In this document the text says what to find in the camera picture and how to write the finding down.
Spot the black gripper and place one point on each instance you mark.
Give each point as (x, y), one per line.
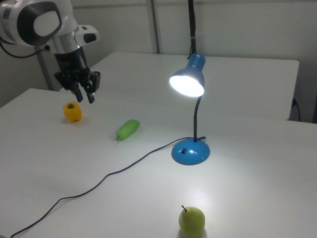
(70, 64)

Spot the blue gooseneck desk lamp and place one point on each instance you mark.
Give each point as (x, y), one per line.
(190, 151)

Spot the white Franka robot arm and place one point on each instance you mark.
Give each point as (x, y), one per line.
(62, 15)

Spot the yellow toy bell pepper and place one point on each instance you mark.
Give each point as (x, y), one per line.
(72, 114)

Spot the green toy cucumber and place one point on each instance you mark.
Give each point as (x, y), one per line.
(127, 129)

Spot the green toy pear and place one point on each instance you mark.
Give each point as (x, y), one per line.
(192, 221)

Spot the grey metal partition post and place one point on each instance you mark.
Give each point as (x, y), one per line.
(44, 72)
(156, 24)

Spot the wall power outlet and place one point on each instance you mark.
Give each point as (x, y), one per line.
(295, 102)

